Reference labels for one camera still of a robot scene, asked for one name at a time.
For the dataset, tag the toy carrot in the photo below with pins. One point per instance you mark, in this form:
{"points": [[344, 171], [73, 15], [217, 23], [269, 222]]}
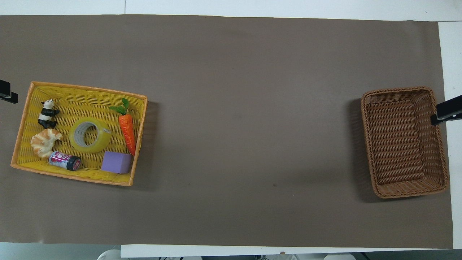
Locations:
{"points": [[127, 130]]}

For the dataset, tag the black stand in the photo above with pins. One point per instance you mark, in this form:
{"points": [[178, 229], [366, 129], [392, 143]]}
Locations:
{"points": [[7, 91], [447, 110]]}

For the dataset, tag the small printed can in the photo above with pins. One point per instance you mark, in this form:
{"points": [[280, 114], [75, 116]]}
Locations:
{"points": [[64, 160]]}

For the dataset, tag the brown woven basket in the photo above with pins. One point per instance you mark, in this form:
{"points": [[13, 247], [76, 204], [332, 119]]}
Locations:
{"points": [[400, 144]]}

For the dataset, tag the yellow woven basket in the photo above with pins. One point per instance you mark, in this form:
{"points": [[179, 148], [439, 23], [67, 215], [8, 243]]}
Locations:
{"points": [[83, 99]]}

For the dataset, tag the toy croissant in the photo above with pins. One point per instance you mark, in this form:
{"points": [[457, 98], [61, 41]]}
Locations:
{"points": [[44, 141]]}

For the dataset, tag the toy panda figure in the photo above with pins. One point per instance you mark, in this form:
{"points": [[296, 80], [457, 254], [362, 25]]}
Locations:
{"points": [[47, 115]]}

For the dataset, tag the yellow tape roll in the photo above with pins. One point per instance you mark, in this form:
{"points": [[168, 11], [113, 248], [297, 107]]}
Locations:
{"points": [[77, 142]]}

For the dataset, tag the purple foam block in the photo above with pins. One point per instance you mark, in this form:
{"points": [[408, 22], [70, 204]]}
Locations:
{"points": [[116, 161]]}

